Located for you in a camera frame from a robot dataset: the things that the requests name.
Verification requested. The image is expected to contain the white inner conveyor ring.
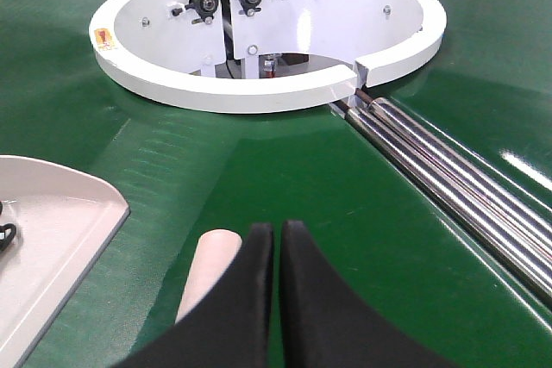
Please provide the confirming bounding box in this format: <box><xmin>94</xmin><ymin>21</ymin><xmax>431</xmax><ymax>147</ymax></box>
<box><xmin>88</xmin><ymin>0</ymin><xmax>448</xmax><ymax>115</ymax></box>

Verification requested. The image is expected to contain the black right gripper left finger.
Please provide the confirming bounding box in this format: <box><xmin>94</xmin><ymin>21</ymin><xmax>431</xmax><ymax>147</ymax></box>
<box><xmin>116</xmin><ymin>222</ymin><xmax>273</xmax><ymax>367</ymax></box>

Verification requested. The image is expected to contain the black cable bundle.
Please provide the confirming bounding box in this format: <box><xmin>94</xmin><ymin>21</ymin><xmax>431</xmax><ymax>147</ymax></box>
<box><xmin>0</xmin><ymin>200</ymin><xmax>18</xmax><ymax>253</ymax></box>

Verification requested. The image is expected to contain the steel conveyor rollers right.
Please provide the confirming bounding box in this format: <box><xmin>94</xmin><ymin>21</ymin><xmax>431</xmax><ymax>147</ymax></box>
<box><xmin>330</xmin><ymin>90</ymin><xmax>551</xmax><ymax>305</ymax></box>

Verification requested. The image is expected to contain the green conveyor belt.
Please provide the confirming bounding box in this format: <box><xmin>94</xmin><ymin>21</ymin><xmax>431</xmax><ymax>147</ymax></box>
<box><xmin>1</xmin><ymin>0</ymin><xmax>551</xmax><ymax>367</ymax></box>

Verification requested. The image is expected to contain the beige hand brush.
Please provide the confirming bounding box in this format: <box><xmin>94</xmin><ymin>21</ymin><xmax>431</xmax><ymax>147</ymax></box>
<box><xmin>175</xmin><ymin>228</ymin><xmax>242</xmax><ymax>323</ymax></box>

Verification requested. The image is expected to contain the beige plastic dustpan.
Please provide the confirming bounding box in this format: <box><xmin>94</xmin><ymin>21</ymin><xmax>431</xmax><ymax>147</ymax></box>
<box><xmin>1</xmin><ymin>155</ymin><xmax>129</xmax><ymax>367</ymax></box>

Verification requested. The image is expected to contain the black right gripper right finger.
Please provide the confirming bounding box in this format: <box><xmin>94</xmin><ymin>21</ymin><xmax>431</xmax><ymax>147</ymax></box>
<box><xmin>279</xmin><ymin>220</ymin><xmax>452</xmax><ymax>367</ymax></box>

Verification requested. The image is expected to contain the left black bearing mount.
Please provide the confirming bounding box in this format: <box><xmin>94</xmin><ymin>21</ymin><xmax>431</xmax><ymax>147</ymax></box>
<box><xmin>170</xmin><ymin>0</ymin><xmax>219</xmax><ymax>25</ymax></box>

